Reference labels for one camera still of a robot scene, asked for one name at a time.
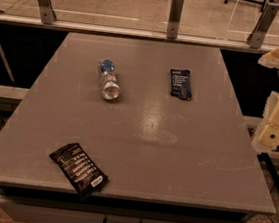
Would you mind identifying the grey drawer with handle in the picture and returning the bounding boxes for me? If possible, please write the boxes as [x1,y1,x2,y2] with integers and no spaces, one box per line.
[0,195,239,223]

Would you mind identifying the middle metal bracket post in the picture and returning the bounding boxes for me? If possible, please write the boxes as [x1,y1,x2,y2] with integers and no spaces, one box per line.
[166,0,184,39]

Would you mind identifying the clear plastic water bottle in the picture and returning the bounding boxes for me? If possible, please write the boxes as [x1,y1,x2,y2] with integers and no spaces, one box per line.
[98,58,121,101]

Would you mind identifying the blue rxbar blueberry wrapper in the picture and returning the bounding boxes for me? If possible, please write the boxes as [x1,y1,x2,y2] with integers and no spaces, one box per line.
[170,69,192,101]

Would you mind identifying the right metal bracket post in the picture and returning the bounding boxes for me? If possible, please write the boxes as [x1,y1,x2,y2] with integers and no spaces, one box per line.
[247,2,279,49]

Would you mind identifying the black stand frame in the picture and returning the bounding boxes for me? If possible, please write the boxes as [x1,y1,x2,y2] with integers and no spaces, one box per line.
[250,151,279,223]

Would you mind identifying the black snack bar wrapper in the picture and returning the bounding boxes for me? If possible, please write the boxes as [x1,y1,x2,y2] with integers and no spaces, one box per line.
[50,142,108,200]

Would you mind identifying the clear acrylic barrier panel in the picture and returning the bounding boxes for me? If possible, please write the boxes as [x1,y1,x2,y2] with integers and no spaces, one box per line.
[0,0,279,48]

